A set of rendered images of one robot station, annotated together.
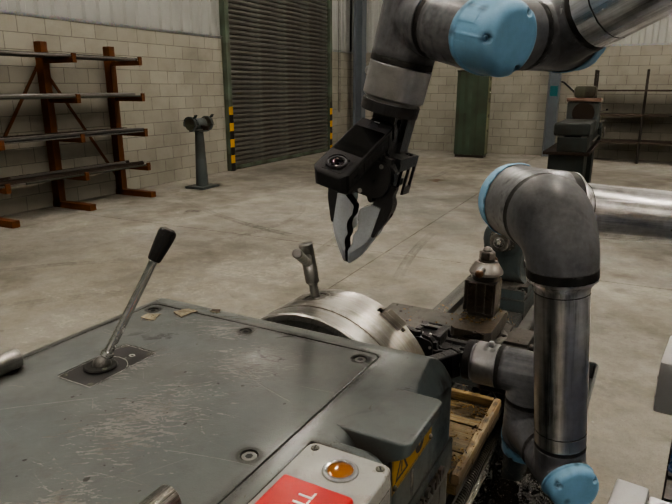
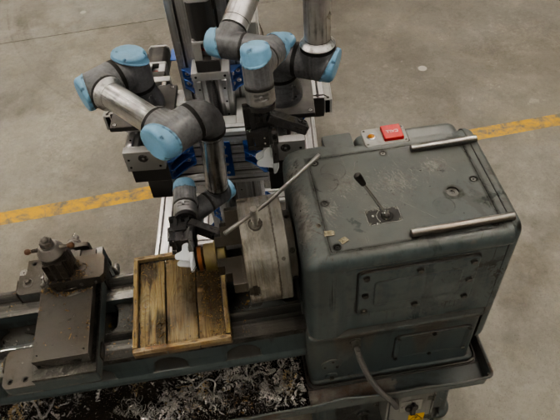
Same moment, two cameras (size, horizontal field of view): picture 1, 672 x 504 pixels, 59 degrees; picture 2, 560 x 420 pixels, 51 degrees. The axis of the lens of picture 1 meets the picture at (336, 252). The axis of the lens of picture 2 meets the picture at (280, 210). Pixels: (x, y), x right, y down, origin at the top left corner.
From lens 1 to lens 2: 193 cm
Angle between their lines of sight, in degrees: 98
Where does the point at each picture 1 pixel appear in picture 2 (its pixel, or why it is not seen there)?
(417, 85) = not seen: hidden behind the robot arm
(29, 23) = not seen: outside the picture
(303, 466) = (376, 142)
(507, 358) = (190, 196)
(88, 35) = not seen: outside the picture
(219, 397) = (368, 176)
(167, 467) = (402, 162)
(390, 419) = (342, 140)
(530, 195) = (209, 112)
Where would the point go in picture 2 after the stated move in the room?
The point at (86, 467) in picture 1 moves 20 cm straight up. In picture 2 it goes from (417, 173) to (427, 120)
